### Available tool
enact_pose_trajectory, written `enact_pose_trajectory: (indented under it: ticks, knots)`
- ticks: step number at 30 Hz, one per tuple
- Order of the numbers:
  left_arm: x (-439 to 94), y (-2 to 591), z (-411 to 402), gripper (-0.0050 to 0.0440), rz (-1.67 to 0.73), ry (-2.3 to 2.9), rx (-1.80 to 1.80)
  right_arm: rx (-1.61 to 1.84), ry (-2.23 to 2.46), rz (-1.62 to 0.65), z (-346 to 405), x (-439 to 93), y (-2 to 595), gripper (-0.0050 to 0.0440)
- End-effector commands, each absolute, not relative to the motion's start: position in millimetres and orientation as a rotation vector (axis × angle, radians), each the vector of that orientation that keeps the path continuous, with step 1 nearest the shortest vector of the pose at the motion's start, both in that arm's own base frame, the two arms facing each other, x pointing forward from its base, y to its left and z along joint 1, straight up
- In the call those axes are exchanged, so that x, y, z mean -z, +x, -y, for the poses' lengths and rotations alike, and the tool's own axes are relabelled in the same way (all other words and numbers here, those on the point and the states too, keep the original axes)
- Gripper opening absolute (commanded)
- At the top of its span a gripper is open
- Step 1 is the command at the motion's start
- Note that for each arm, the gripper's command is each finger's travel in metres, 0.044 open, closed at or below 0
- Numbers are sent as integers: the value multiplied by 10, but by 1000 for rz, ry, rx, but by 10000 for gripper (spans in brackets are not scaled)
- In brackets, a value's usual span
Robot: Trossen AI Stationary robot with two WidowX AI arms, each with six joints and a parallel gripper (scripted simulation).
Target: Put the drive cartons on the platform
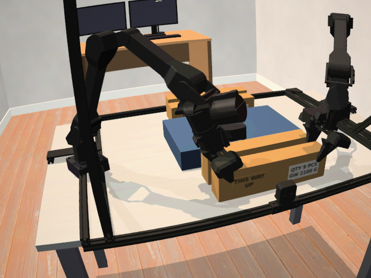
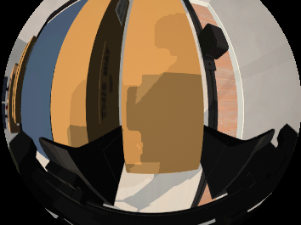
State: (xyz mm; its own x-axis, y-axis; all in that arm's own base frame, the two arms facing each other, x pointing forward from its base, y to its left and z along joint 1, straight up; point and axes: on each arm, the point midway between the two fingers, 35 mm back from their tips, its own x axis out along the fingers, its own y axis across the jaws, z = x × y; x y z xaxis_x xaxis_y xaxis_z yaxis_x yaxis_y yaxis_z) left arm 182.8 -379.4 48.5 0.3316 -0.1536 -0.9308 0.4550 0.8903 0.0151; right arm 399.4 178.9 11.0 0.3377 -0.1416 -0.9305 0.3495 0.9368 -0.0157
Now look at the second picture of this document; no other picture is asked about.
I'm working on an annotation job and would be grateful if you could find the blue raised platform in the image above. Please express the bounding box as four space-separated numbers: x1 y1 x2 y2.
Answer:
21 0 88 159

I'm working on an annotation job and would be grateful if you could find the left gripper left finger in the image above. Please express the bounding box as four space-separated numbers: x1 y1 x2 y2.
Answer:
39 126 125 206

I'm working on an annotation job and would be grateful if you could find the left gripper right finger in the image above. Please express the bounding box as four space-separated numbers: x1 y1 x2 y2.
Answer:
200 125 275 200

